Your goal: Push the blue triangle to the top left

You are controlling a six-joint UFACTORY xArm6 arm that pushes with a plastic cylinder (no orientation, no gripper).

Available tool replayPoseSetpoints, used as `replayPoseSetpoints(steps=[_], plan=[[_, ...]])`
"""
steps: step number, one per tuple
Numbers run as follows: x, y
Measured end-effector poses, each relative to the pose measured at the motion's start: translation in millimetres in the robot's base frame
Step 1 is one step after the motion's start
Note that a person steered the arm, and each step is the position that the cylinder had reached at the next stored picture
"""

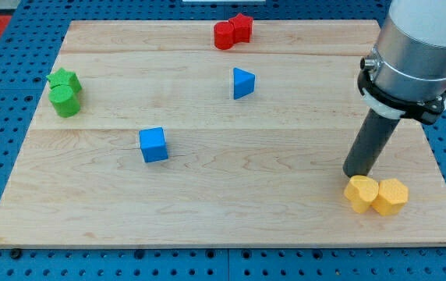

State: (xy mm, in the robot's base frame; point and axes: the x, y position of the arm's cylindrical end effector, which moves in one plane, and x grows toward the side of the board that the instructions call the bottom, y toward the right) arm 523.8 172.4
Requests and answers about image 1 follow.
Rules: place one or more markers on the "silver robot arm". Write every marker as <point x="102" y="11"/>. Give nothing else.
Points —
<point x="404" y="76"/>

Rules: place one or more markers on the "blue triangle block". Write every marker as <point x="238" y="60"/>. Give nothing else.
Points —
<point x="243" y="83"/>

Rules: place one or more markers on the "blue cube block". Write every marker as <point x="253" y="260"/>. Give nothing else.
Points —
<point x="153" y="145"/>

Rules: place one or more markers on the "light wooden board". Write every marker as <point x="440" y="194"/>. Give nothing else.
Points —
<point x="262" y="171"/>

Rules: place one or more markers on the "red cylinder block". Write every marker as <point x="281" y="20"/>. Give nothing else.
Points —
<point x="223" y="35"/>

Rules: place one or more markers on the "red star block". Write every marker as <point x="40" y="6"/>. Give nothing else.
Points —
<point x="243" y="28"/>

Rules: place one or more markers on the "yellow heart block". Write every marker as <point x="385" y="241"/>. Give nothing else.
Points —
<point x="361" y="191"/>

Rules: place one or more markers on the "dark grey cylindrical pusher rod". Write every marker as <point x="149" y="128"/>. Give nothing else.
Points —
<point x="370" y="141"/>

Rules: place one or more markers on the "green cylinder block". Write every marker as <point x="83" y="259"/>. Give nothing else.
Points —
<point x="64" y="101"/>

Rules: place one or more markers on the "green star block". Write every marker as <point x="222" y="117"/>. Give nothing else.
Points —
<point x="63" y="77"/>

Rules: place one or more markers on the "yellow hexagon block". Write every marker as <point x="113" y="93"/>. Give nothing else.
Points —
<point x="392" y="197"/>

